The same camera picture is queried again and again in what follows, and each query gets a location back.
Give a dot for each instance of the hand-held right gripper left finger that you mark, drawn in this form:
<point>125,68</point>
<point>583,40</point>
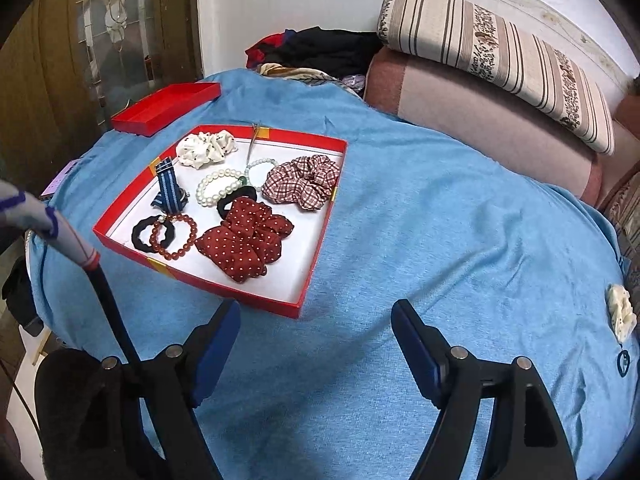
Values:
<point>210,360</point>

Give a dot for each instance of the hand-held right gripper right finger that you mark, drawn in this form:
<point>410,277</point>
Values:
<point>417,355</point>

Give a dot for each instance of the red dotted scrunchie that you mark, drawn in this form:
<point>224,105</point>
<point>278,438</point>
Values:
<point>240,250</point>

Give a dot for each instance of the red box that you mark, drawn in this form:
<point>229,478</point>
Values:
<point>295,245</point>

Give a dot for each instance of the blue striped ribbon bow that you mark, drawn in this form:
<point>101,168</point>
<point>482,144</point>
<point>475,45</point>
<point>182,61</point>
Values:
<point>167,187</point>

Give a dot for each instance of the blue blanket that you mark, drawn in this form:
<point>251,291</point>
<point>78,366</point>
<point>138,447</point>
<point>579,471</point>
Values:
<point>425,220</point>

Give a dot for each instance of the red plaid scrunchie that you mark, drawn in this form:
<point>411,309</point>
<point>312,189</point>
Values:
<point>320,175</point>

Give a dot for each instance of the cream dotted scrunchie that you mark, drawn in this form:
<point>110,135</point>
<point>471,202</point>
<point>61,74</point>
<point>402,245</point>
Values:
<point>620,310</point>

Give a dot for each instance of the white dotted scrunchie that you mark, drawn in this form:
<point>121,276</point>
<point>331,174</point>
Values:
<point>200,150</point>

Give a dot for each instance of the metal hair pin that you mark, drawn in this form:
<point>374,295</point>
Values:
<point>252,142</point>

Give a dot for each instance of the mauve sofa cushion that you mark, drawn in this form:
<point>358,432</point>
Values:
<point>450,110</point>

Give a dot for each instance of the red box lid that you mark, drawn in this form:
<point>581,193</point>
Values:
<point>165,105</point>

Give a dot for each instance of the cream patterned scarf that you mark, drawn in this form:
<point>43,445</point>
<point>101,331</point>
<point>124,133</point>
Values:
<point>295,72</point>

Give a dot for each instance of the long striped floral cushion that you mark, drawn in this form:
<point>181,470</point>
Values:
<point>500,50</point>

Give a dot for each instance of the pile of dark clothes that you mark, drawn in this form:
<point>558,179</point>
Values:
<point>325,47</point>

